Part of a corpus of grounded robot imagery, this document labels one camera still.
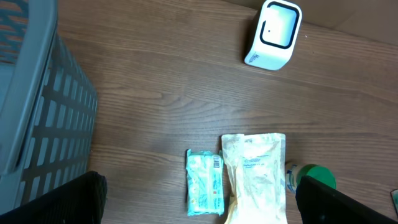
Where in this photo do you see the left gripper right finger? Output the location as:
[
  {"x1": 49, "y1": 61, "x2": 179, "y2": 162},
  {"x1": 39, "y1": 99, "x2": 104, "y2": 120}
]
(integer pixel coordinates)
[{"x1": 295, "y1": 175, "x2": 397, "y2": 224}]

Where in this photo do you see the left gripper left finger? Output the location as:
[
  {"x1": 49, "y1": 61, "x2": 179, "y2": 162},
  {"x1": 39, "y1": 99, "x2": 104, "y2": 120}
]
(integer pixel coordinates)
[{"x1": 1, "y1": 171, "x2": 108, "y2": 224}]

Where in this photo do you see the green lid jar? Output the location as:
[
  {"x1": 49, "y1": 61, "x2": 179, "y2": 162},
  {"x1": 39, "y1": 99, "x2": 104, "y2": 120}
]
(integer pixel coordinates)
[{"x1": 285, "y1": 163, "x2": 337, "y2": 194}]

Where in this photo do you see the beige powder pouch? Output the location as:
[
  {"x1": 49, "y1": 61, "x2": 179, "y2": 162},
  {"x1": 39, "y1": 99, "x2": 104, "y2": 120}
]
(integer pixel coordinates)
[{"x1": 221, "y1": 133, "x2": 287, "y2": 224}]

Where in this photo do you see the teal snack packet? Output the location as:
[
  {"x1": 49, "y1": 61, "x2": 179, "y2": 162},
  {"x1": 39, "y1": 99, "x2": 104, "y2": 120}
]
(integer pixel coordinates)
[{"x1": 186, "y1": 149, "x2": 224, "y2": 216}]

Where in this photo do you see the teal white tissue packet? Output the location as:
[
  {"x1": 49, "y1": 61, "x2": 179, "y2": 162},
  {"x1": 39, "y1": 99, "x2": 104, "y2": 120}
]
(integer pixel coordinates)
[{"x1": 391, "y1": 189, "x2": 398, "y2": 215}]

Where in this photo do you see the white barcode scanner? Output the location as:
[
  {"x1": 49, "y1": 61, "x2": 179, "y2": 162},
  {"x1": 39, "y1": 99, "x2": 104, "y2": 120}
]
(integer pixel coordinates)
[{"x1": 244, "y1": 0, "x2": 302, "y2": 70}]

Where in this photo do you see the grey plastic mesh basket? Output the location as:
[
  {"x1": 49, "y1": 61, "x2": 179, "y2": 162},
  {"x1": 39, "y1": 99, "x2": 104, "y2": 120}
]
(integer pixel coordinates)
[{"x1": 1, "y1": 0, "x2": 98, "y2": 213}]

